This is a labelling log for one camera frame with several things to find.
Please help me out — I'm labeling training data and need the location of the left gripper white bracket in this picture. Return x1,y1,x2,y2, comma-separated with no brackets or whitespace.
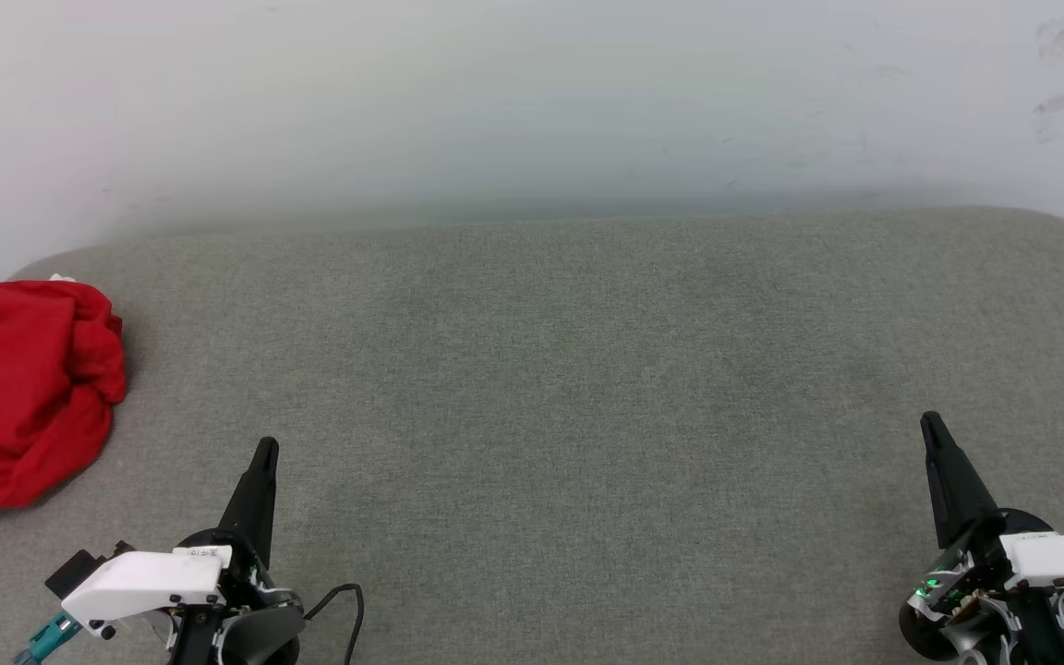
59,437,304,662

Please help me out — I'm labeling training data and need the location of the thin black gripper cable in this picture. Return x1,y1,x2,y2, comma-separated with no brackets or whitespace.
304,583,367,665

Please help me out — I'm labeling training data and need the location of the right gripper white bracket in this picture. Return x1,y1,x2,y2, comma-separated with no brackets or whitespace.
906,411,1064,615

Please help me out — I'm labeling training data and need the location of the grey fabric sofa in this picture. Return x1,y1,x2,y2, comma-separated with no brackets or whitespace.
0,205,1064,665

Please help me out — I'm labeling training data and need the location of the teal cable connector plug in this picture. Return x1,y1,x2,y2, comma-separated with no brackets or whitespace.
13,611,82,665

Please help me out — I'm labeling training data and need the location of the red and white basketball jersey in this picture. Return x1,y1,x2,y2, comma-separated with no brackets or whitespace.
0,273,128,523

